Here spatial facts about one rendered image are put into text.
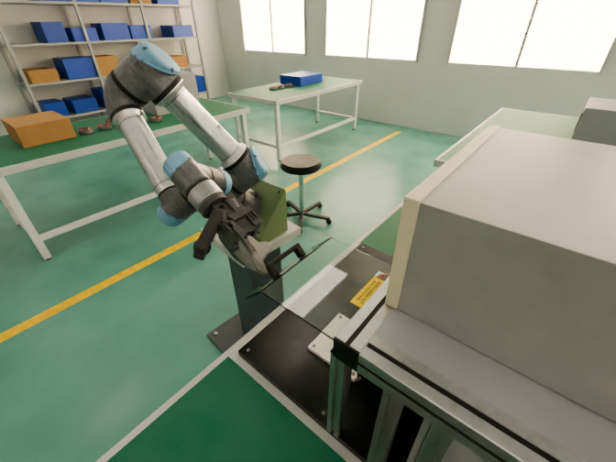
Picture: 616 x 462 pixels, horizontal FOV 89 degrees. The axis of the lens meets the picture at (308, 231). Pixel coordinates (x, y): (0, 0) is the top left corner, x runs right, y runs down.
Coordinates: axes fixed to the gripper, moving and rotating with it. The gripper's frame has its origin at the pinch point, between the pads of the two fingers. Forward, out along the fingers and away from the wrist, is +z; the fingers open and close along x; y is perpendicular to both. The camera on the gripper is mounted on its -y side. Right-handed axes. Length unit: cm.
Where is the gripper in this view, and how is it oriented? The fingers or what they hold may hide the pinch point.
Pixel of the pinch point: (259, 270)
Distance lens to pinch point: 70.4
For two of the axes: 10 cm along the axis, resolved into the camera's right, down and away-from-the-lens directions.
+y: 6.4, -4.4, 6.3
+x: -3.8, 5.4, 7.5
